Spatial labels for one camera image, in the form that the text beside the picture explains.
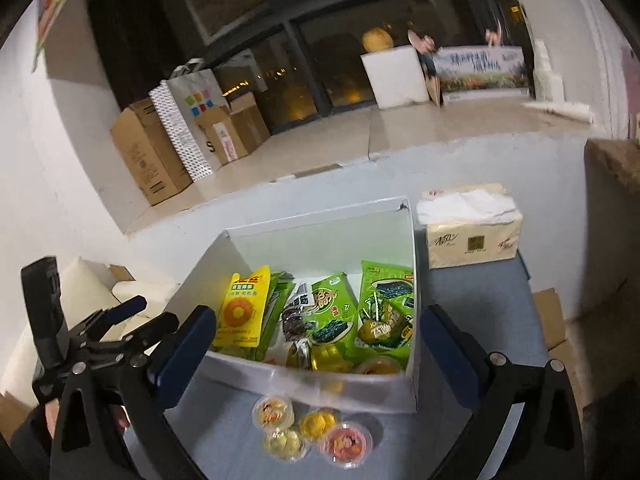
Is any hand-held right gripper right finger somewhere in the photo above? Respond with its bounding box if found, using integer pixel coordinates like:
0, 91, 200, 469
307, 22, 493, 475
419, 303, 587, 480

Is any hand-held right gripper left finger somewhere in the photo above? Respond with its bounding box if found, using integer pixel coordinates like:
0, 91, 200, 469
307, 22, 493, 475
50, 305, 219, 480

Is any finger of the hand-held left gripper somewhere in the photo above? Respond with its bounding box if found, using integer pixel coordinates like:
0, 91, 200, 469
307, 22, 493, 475
117, 312, 180, 358
75, 295, 149, 341

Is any small green snack packet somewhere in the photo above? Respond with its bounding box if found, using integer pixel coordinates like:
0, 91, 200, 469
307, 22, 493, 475
354, 304, 415, 352

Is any yellow snack packet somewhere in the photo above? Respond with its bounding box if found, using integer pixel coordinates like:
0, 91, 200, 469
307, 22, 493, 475
212, 265, 272, 350

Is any green seaweed packet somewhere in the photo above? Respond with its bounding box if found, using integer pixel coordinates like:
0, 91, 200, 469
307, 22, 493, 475
360, 258, 416, 322
287, 272, 359, 356
256, 272, 297, 362

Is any dark snack packet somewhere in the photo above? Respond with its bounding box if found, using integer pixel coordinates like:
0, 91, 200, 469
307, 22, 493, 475
280, 282, 321, 347

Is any cluster of jelly cups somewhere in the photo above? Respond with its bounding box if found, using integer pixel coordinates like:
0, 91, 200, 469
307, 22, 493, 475
252, 340, 407, 470

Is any white cardboard box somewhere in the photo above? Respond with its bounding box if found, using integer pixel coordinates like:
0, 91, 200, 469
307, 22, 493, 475
167, 195, 419, 414

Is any person's left hand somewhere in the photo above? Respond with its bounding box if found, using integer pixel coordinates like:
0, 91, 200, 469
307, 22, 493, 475
43, 400, 130, 438

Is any cream sofa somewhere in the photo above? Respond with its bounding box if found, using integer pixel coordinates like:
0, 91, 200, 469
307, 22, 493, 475
0, 256, 181, 401

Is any flat cardboard sheet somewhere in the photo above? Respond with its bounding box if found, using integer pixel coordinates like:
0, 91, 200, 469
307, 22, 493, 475
531, 287, 586, 396

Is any yellow tissue pack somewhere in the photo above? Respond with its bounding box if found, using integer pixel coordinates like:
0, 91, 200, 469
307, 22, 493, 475
416, 183, 524, 270

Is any large brown cardboard box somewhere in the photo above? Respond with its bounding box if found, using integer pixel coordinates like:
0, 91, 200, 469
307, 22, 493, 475
110, 98, 194, 207

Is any dotted white paper bag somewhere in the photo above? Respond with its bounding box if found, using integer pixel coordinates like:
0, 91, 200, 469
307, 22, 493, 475
148, 84, 215, 181

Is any small open cardboard box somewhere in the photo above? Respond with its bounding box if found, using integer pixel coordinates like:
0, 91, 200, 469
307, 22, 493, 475
195, 91, 271, 166

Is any white bag with coloured squares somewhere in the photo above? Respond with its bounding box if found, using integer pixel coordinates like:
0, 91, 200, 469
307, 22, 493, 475
167, 58, 232, 173

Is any brown stone counter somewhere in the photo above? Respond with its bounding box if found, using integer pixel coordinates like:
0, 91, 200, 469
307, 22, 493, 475
583, 136, 640, 201

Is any white tube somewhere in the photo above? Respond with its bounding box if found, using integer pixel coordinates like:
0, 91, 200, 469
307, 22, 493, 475
520, 100, 597, 124

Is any white foam box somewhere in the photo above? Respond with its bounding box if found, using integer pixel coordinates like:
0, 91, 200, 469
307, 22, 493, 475
361, 45, 432, 110

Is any printed landscape carton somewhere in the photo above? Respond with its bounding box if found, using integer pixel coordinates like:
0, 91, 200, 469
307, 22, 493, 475
431, 45, 531, 106

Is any white bottle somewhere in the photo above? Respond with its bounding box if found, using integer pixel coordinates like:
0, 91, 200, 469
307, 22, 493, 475
532, 37, 566, 102

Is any yellow pomelo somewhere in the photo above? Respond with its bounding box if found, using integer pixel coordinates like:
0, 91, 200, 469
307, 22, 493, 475
362, 28, 396, 54

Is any black framed window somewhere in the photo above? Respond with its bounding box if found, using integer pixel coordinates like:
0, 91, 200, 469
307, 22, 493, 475
84, 0, 540, 137

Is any wall poster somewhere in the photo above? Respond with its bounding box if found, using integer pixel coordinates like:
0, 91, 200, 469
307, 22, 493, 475
31, 0, 97, 74

